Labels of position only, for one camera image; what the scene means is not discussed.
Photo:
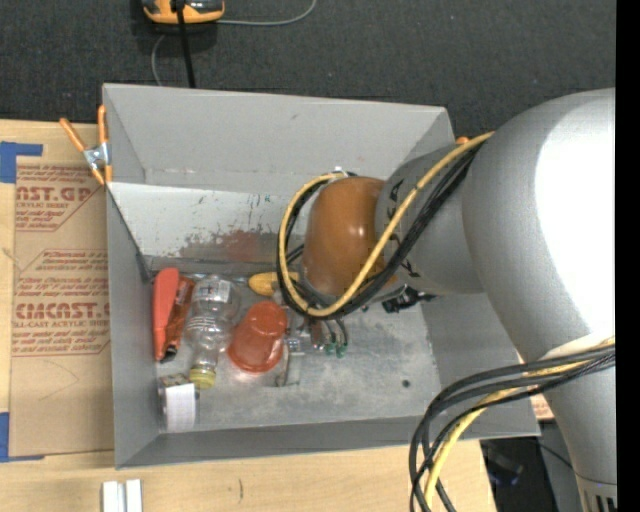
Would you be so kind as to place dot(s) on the clear box with white label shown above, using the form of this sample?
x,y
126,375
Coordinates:
x,y
179,405

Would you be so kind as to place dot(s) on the orange-red long flat object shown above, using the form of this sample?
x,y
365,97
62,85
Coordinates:
x,y
164,310

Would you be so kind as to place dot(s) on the black cylinder on white bracket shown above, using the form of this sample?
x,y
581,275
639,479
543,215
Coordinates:
x,y
400,301

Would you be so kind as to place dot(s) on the brown cardboard board red print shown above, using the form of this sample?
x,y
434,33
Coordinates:
x,y
60,380

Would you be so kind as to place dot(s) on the brown shiny packet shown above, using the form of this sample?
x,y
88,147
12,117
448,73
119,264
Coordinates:
x,y
182,310

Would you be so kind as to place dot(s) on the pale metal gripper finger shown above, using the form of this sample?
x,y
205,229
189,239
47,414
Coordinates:
x,y
292,350

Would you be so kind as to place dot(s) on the grey metal bin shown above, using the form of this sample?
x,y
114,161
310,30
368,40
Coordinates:
x,y
280,145

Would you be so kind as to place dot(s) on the orange translucent plastic cup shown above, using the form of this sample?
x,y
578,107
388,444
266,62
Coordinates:
x,y
259,337

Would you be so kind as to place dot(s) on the clear plastic bottle yellow cap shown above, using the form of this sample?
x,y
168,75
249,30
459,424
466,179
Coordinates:
x,y
212,320

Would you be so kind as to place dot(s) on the yellow toy banana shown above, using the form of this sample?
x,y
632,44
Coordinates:
x,y
264,283

